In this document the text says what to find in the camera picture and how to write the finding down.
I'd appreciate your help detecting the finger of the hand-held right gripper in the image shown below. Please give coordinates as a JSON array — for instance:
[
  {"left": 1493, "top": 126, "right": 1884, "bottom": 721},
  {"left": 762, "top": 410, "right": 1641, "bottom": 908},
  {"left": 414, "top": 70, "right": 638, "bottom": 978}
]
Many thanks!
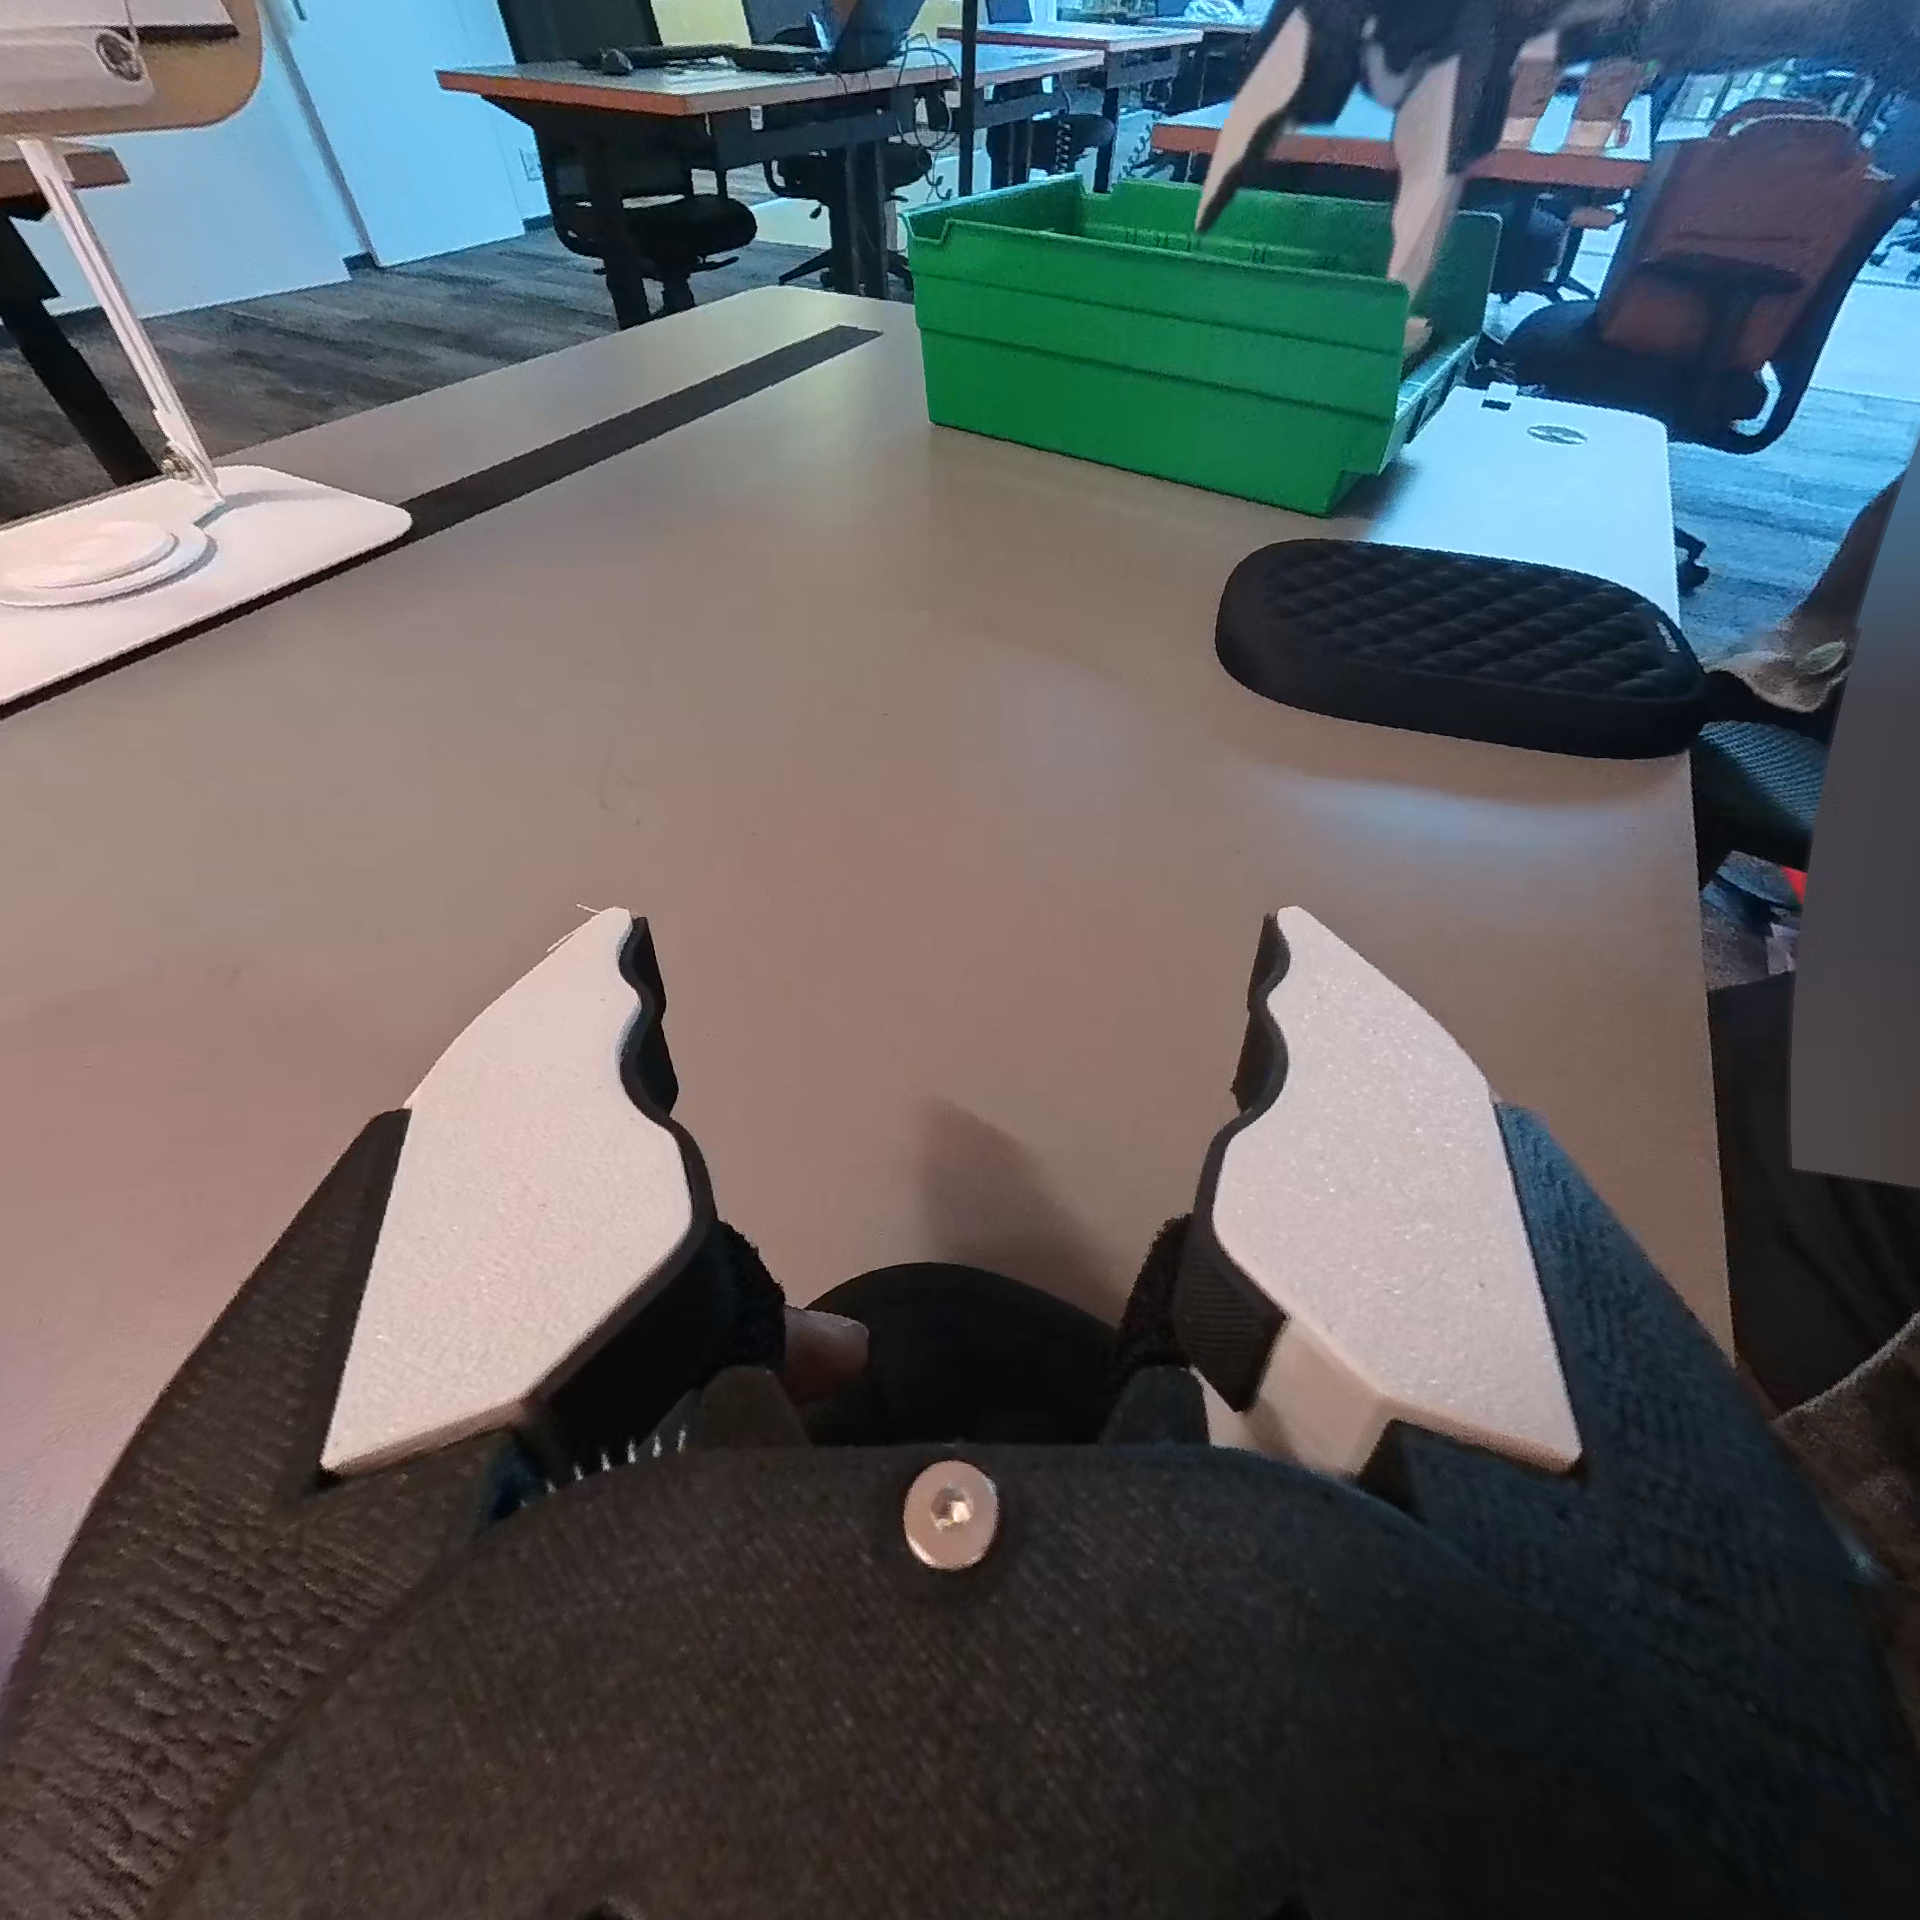
[
  {"left": 1388, "top": 37, "right": 1521, "bottom": 289},
  {"left": 1196, "top": 0, "right": 1322, "bottom": 238}
]

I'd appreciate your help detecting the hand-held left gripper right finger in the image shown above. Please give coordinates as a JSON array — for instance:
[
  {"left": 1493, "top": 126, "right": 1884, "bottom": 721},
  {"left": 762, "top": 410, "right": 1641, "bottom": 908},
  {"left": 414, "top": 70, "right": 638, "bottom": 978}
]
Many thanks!
[{"left": 1198, "top": 902, "right": 1587, "bottom": 1482}]

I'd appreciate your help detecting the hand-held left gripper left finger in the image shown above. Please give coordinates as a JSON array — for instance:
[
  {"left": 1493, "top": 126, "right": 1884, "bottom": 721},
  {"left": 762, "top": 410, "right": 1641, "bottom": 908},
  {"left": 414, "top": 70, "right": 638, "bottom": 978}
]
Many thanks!
[{"left": 318, "top": 902, "right": 714, "bottom": 1479}]

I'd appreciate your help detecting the green plastic bin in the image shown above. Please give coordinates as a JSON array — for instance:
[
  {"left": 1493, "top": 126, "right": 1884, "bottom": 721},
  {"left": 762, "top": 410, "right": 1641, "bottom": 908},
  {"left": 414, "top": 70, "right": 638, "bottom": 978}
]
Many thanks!
[{"left": 904, "top": 172, "right": 1504, "bottom": 513}]

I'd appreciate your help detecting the wood-edged office desk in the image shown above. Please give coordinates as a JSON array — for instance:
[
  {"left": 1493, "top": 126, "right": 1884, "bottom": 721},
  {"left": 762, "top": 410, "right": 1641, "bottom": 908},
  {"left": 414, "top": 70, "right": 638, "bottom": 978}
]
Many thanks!
[
  {"left": 1152, "top": 96, "right": 1653, "bottom": 196},
  {"left": 434, "top": 40, "right": 962, "bottom": 329}
]

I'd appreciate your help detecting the grey desk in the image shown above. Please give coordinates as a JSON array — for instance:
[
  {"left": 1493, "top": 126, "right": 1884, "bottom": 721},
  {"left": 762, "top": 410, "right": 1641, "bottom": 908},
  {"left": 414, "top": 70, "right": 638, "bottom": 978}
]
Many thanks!
[{"left": 0, "top": 286, "right": 1741, "bottom": 1666}]

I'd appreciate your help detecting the person's left hand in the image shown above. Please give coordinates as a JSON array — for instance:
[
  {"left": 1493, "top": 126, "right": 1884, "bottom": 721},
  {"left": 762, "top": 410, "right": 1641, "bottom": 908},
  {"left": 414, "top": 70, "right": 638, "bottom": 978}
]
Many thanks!
[{"left": 780, "top": 1306, "right": 875, "bottom": 1407}]

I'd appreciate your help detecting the brown office chair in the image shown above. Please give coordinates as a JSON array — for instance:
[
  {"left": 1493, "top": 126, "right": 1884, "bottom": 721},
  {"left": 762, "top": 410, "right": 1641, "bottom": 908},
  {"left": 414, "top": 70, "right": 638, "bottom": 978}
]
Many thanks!
[{"left": 1500, "top": 103, "right": 1899, "bottom": 455}]

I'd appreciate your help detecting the black laptop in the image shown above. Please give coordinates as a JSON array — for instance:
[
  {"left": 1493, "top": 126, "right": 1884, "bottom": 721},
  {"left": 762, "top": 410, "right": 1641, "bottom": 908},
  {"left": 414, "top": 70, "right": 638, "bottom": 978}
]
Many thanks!
[{"left": 810, "top": 0, "right": 934, "bottom": 72}]

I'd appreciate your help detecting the black wrist rest pad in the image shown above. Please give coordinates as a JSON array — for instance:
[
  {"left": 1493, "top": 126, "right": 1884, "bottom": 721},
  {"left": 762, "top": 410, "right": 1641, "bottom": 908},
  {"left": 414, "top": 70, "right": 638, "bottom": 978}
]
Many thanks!
[{"left": 1217, "top": 536, "right": 1713, "bottom": 759}]

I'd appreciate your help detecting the black office chair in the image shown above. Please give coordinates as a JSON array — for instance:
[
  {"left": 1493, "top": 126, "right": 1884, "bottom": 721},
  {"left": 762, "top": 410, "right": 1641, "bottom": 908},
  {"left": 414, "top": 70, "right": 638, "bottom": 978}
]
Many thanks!
[{"left": 497, "top": 0, "right": 758, "bottom": 302}]

